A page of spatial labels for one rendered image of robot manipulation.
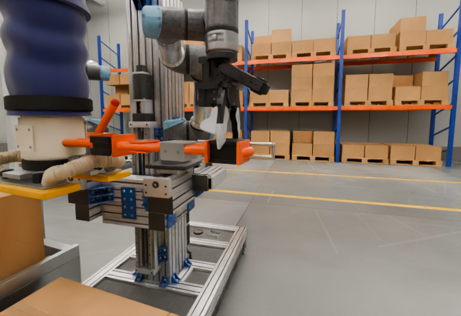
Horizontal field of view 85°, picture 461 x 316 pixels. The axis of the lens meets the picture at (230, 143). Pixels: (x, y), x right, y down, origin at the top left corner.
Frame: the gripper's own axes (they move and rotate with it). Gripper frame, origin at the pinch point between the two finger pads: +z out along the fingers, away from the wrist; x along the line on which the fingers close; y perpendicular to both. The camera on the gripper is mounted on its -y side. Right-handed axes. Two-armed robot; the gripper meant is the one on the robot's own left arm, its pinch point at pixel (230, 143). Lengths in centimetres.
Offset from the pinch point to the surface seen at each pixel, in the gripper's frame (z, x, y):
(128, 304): 67, -17, 50
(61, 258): 63, -25, 99
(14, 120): -3, -159, 383
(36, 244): 52, -16, 104
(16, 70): -18, 11, 58
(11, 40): -27, 11, 59
